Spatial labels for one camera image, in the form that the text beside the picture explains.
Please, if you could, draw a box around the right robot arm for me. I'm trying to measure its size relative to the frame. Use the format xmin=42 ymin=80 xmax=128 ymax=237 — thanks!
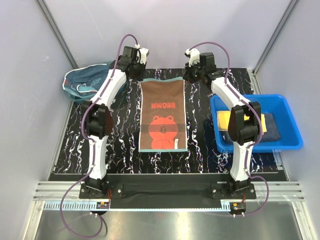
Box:
xmin=184 ymin=48 xmax=263 ymax=199

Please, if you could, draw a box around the aluminium frame rail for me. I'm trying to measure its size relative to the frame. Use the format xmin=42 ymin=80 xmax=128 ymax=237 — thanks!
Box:
xmin=33 ymin=181 xmax=304 ymax=202

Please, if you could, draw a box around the blue plastic bin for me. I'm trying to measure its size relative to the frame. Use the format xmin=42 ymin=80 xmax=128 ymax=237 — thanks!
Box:
xmin=210 ymin=94 xmax=303 ymax=153

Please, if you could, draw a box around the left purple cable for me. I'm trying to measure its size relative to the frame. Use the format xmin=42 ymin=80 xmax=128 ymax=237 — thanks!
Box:
xmin=59 ymin=34 xmax=141 ymax=238

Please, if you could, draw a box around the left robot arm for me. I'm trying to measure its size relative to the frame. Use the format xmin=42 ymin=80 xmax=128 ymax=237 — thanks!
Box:
xmin=81 ymin=44 xmax=149 ymax=198

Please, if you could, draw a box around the teal hello towel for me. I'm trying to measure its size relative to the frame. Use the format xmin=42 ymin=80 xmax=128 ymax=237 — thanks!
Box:
xmin=62 ymin=62 xmax=111 ymax=103

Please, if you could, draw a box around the teal mesh laundry basket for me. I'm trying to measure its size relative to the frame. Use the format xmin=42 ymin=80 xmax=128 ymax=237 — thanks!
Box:
xmin=62 ymin=63 xmax=127 ymax=107

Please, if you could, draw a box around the slotted cable duct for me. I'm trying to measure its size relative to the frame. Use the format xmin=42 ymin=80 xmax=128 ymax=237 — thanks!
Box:
xmin=44 ymin=200 xmax=246 ymax=212

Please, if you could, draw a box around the orange towel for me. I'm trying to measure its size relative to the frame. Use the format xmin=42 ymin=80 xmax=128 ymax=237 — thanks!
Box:
xmin=138 ymin=77 xmax=188 ymax=153

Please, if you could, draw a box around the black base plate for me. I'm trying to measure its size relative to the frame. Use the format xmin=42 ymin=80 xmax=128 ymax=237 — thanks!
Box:
xmin=79 ymin=173 xmax=257 ymax=211

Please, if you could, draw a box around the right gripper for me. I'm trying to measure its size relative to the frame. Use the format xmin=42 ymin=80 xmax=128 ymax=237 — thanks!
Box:
xmin=182 ymin=60 xmax=204 ymax=85

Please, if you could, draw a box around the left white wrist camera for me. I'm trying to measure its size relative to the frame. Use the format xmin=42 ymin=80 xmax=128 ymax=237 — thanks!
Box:
xmin=135 ymin=44 xmax=150 ymax=65

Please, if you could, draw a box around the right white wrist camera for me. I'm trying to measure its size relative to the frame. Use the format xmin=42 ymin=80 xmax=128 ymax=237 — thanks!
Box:
xmin=184 ymin=48 xmax=200 ymax=67

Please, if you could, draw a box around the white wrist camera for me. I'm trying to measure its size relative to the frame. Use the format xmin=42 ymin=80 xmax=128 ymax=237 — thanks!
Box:
xmin=135 ymin=44 xmax=150 ymax=65
xmin=184 ymin=48 xmax=200 ymax=67

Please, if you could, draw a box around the dark blue towel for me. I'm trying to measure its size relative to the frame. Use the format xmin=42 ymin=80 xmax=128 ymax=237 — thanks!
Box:
xmin=219 ymin=113 xmax=281 ymax=145

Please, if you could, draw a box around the purple cable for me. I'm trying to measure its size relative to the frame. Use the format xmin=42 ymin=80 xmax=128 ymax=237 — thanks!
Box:
xmin=59 ymin=34 xmax=141 ymax=238
xmin=186 ymin=41 xmax=270 ymax=216

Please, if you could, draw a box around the yellow towel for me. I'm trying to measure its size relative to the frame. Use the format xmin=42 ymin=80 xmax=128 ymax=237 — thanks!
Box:
xmin=216 ymin=110 xmax=267 ymax=133

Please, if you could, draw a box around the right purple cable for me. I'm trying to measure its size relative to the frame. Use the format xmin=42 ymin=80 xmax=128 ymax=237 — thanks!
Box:
xmin=186 ymin=41 xmax=270 ymax=216

